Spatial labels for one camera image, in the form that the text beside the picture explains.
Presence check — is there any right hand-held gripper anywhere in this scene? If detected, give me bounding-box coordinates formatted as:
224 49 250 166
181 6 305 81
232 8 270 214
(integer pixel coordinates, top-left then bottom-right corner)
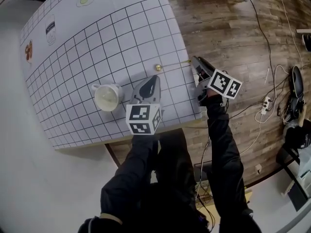
191 56 243 107

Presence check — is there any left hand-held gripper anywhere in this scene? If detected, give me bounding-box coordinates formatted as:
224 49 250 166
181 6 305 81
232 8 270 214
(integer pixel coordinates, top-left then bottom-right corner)
125 75 163 136

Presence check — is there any gold spoon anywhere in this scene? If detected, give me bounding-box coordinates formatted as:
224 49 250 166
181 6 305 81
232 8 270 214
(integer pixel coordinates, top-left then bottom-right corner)
155 59 194 72

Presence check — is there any white cup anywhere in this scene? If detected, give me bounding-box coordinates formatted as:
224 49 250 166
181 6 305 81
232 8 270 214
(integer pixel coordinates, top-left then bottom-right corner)
91 83 124 112

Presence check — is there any person's right forearm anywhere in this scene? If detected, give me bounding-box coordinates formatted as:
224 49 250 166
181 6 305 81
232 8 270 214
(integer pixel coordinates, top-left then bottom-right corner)
205 93 255 219

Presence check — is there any person's left forearm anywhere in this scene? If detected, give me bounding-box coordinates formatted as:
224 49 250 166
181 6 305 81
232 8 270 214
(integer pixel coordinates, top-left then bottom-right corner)
100 130 161 219

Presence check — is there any white grid-pattern table mat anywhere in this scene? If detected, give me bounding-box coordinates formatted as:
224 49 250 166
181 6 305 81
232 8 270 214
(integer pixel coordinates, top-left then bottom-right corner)
18 0 204 150

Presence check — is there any white power strip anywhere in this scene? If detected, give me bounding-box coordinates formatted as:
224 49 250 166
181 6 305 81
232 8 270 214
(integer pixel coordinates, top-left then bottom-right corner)
259 95 272 116

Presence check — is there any person's black-clothed body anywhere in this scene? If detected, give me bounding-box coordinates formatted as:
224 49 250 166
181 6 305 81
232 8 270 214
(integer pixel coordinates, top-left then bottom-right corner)
77 127 263 233

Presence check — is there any black and grey helmet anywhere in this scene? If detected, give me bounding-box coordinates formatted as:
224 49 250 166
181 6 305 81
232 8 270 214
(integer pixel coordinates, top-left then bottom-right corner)
290 65 305 100

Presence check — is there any black bag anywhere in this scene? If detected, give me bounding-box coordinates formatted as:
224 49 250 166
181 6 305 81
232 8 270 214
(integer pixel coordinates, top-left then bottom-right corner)
283 124 311 150

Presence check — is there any white box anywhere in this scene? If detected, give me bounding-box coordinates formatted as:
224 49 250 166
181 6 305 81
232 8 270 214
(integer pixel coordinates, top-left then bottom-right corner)
296 149 311 188

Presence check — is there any black cable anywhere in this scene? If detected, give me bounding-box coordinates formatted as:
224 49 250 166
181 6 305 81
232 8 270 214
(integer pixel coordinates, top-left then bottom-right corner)
249 0 276 99

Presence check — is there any white cable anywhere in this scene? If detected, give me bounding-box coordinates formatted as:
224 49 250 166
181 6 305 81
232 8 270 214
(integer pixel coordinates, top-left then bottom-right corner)
254 0 306 125

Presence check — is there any black metal frame table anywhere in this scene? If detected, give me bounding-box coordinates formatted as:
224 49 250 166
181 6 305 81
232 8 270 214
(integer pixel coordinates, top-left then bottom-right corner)
276 146 311 212

